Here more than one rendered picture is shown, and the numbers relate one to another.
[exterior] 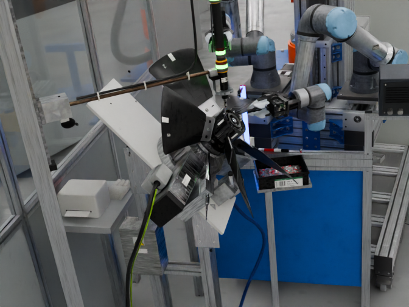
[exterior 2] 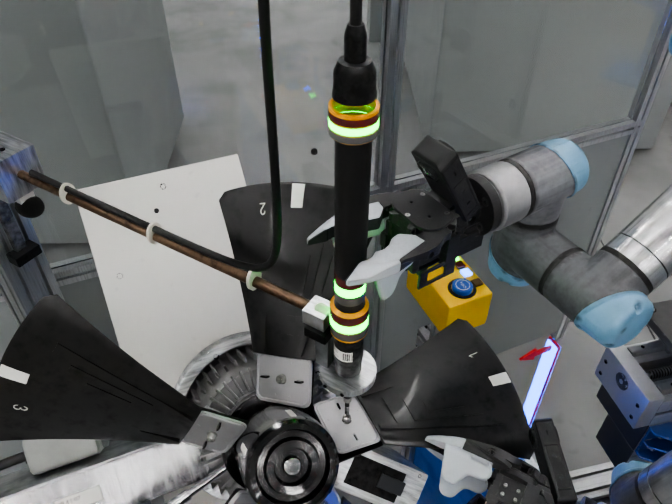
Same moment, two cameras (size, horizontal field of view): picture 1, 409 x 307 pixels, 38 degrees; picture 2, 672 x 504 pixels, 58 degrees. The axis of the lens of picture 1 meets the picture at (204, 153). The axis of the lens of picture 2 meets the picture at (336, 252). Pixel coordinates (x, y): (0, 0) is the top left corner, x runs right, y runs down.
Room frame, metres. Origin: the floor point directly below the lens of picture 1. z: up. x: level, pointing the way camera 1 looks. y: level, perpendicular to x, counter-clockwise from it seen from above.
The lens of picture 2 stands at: (1.82, -0.44, 1.90)
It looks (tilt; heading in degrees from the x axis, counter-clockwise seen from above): 42 degrees down; 50
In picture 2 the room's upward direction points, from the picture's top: straight up
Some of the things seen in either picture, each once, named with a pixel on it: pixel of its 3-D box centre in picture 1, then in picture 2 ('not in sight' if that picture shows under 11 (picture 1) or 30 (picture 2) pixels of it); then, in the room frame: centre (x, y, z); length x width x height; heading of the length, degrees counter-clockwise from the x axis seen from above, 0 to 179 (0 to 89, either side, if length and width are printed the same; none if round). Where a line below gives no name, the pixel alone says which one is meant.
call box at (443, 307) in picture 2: not in sight; (446, 291); (2.56, 0.08, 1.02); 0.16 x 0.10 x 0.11; 74
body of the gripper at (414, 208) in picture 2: (220, 36); (439, 226); (2.25, -0.11, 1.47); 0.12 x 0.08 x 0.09; 174
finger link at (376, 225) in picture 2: (209, 44); (345, 238); (2.15, -0.07, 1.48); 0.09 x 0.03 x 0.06; 157
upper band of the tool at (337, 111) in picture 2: not in sight; (353, 119); (2.13, -0.10, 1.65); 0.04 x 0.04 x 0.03
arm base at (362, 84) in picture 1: (365, 78); not in sight; (2.64, -0.79, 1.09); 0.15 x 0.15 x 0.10
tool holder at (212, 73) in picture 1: (220, 80); (341, 344); (2.13, -0.09, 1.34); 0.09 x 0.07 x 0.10; 109
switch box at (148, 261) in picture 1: (144, 246); not in sight; (2.01, 0.28, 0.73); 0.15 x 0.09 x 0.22; 74
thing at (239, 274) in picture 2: (143, 87); (152, 234); (2.03, 0.19, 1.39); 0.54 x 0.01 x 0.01; 109
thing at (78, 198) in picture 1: (83, 200); not in sight; (2.11, 0.51, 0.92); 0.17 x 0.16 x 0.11; 74
